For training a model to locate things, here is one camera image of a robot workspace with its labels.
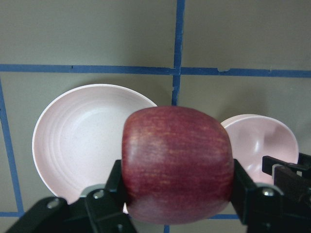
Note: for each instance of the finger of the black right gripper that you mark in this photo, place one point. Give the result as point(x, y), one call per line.
point(294, 180)

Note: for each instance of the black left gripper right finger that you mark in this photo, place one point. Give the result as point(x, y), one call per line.
point(263, 208)

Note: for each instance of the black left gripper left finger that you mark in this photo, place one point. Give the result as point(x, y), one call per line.
point(99, 211)

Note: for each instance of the small pink bowl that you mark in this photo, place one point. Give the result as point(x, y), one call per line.
point(254, 136)

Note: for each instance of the red apple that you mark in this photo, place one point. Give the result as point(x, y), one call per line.
point(177, 165)

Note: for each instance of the pink plate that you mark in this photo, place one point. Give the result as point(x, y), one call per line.
point(78, 137)

